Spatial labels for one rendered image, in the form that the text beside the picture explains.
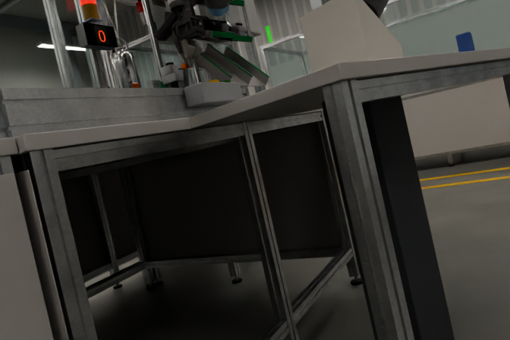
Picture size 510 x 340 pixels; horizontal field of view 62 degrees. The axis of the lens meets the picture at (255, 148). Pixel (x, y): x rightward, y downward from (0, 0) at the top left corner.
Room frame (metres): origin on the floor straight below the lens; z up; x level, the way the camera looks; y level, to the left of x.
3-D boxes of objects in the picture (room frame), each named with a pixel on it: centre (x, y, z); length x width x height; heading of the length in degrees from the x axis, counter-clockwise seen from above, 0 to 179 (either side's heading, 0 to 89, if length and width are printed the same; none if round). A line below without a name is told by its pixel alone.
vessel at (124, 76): (2.42, 0.62, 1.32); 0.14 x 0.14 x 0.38
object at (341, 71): (1.27, -0.30, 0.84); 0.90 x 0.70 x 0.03; 129
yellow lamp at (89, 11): (1.40, 0.42, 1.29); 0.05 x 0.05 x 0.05
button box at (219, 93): (1.32, 0.08, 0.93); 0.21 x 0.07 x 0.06; 150
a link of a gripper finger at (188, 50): (1.43, 0.14, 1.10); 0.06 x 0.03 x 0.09; 60
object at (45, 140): (1.72, 0.61, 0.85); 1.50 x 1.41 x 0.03; 150
